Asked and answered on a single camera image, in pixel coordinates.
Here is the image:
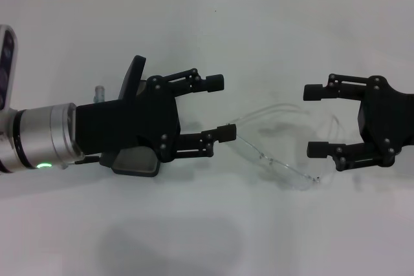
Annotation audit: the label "clear white glasses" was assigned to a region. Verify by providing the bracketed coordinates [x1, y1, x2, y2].
[227, 103, 344, 192]

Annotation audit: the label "black glasses case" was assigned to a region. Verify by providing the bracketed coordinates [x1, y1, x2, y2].
[99, 55, 162, 179]

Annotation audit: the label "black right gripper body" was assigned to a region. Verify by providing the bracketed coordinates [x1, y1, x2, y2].
[357, 75, 414, 169]

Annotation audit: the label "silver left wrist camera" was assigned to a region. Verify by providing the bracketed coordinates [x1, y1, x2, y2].
[0, 25, 19, 112]

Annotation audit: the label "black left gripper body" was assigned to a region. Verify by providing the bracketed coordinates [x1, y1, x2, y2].
[72, 74, 182, 164]

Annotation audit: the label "small silver plug connector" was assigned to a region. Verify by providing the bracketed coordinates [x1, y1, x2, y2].
[93, 85, 107, 103]

